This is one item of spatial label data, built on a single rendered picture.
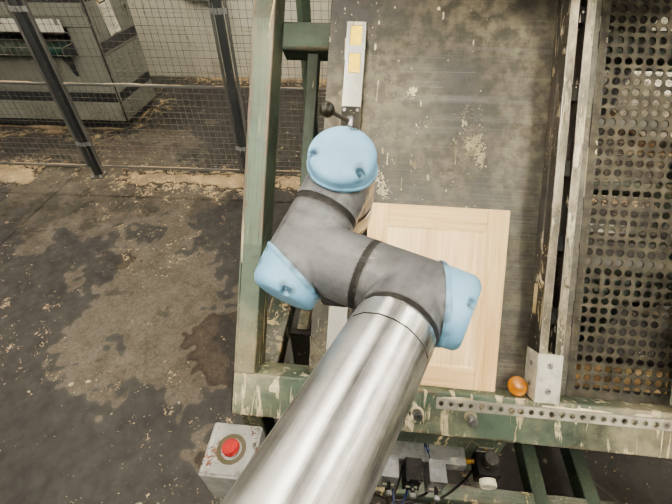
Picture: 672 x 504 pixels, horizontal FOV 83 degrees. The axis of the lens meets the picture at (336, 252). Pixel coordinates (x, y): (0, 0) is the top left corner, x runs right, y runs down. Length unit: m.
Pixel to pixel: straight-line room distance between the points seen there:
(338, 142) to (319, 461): 0.29
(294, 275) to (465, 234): 0.76
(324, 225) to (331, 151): 0.08
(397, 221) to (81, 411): 1.88
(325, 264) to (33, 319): 2.69
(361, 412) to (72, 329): 2.58
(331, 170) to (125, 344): 2.24
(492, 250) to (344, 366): 0.86
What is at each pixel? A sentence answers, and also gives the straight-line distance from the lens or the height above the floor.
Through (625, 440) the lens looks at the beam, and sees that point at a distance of 1.32.
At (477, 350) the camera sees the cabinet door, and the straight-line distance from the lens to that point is 1.13.
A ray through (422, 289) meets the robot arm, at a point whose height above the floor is 1.62.
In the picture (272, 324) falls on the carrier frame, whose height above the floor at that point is 0.79.
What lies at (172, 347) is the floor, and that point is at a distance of 2.42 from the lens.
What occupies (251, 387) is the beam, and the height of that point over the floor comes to 0.88.
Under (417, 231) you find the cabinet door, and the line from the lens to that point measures 1.05.
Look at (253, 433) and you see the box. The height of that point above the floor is 0.93.
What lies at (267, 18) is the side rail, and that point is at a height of 1.64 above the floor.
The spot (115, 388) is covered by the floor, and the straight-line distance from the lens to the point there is 2.40.
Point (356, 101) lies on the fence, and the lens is 1.08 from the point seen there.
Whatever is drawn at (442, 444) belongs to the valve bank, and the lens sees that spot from 1.24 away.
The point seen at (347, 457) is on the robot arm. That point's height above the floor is 1.63.
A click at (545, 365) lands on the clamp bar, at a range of 1.13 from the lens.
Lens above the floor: 1.87
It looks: 43 degrees down
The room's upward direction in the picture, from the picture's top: straight up
